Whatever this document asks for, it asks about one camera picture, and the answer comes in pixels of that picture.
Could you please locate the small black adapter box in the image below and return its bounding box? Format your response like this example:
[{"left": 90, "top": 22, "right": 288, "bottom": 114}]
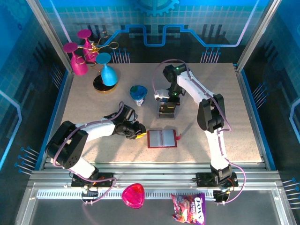
[
  {"left": 81, "top": 186, "right": 99, "bottom": 200},
  {"left": 212, "top": 190, "right": 231, "bottom": 203}
]

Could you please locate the aluminium mounting rail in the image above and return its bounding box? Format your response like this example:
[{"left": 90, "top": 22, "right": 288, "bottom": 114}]
[{"left": 28, "top": 170, "right": 282, "bottom": 187}]

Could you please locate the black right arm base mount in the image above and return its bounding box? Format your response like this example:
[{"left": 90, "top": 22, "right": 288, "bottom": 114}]
[{"left": 195, "top": 172, "right": 239, "bottom": 188}]

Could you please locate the purple snack bag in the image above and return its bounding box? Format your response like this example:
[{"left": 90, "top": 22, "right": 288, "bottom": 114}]
[{"left": 170, "top": 192, "right": 206, "bottom": 225}]

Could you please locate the pink heart-shaped dish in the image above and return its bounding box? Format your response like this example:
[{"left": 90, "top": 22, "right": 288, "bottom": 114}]
[{"left": 121, "top": 183, "right": 145, "bottom": 209}]

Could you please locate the blue bowl-shaped cup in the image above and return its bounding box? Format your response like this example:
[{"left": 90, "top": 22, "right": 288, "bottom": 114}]
[{"left": 129, "top": 85, "right": 149, "bottom": 100}]

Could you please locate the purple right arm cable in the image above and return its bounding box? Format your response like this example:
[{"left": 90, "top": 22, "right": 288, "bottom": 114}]
[{"left": 151, "top": 59, "right": 247, "bottom": 206}]

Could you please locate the red leather card holder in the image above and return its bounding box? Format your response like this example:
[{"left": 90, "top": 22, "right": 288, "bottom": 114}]
[{"left": 147, "top": 128, "right": 182, "bottom": 149}]

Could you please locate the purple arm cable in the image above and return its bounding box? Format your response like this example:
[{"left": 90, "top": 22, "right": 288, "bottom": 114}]
[
  {"left": 151, "top": 59, "right": 247, "bottom": 206},
  {"left": 52, "top": 100, "right": 125, "bottom": 206}
]

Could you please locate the aluminium frame post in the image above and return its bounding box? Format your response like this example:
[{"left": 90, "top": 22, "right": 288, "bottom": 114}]
[
  {"left": 26, "top": 0, "right": 75, "bottom": 74},
  {"left": 235, "top": 0, "right": 284, "bottom": 71}
]

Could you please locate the pink plastic goblet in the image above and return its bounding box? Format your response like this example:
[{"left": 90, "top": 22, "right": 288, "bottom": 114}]
[{"left": 62, "top": 42, "right": 89, "bottom": 76}]

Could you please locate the blue plastic goblet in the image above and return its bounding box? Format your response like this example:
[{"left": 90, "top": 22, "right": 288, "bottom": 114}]
[{"left": 95, "top": 52, "right": 119, "bottom": 87}]

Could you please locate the gold wire glass rack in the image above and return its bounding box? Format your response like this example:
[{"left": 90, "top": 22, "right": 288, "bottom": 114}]
[{"left": 77, "top": 31, "right": 119, "bottom": 94}]

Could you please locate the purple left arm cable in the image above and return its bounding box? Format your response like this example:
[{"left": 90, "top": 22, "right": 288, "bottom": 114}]
[{"left": 52, "top": 100, "right": 125, "bottom": 206}]

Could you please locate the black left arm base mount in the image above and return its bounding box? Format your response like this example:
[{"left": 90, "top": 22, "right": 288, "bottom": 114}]
[{"left": 71, "top": 172, "right": 115, "bottom": 188}]

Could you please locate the clear acrylic tiered card stand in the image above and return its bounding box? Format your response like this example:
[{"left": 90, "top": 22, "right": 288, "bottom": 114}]
[{"left": 156, "top": 97, "right": 177, "bottom": 120}]

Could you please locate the white slotted cable duct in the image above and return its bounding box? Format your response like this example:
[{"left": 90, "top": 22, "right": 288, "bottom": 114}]
[{"left": 36, "top": 189, "right": 215, "bottom": 200}]

